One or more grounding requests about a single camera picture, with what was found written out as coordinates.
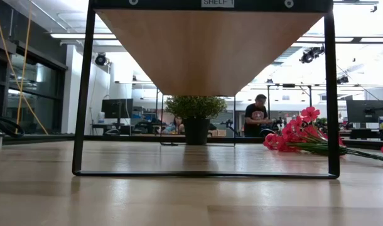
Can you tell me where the green potted plant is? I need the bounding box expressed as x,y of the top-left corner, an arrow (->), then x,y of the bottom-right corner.
165,95 -> 227,146

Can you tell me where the person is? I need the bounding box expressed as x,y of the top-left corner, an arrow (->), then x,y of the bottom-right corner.
169,116 -> 185,134
244,94 -> 272,138

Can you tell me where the black computer monitor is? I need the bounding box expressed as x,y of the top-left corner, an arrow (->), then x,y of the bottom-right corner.
101,98 -> 134,119
346,99 -> 383,124

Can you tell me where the black overhead rack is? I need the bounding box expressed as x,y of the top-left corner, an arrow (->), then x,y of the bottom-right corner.
266,83 -> 313,123

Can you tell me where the round black ceiling device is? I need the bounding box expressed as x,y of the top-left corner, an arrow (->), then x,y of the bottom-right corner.
95,52 -> 108,66

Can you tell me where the black ceiling light rig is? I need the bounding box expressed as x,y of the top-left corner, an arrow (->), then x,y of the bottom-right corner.
299,45 -> 326,63

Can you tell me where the wooden shelf with black frame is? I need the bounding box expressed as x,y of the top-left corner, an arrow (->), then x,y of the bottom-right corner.
72,0 -> 341,180

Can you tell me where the black metal table frame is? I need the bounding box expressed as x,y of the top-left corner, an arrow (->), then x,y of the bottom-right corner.
0,133 -> 383,151

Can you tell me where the yellow extension cable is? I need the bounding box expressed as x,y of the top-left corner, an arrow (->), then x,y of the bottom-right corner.
0,0 -> 50,136

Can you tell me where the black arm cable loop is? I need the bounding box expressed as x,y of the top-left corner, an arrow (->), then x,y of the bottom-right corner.
0,112 -> 25,138

